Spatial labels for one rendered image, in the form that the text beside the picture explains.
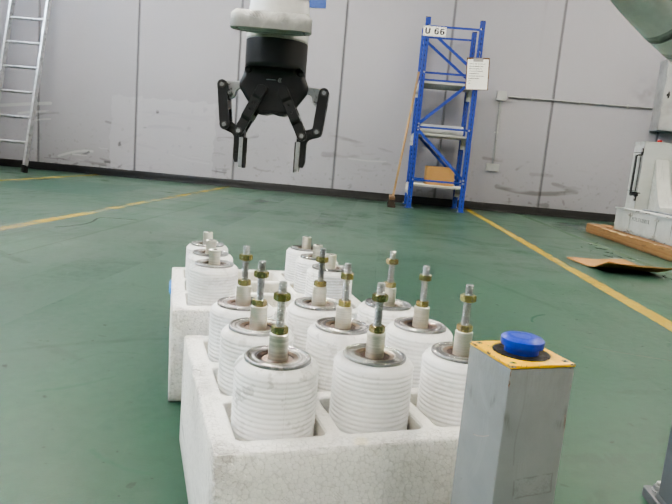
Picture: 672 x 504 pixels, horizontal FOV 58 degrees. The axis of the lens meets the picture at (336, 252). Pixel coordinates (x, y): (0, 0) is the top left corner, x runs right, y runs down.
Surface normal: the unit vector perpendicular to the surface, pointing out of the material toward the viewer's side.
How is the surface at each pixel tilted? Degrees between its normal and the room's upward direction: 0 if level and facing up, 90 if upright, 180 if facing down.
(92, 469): 0
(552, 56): 90
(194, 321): 90
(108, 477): 0
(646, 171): 90
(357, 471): 90
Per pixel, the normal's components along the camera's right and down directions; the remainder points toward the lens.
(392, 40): -0.07, 0.15
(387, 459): 0.31, 0.18
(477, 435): -0.95, -0.04
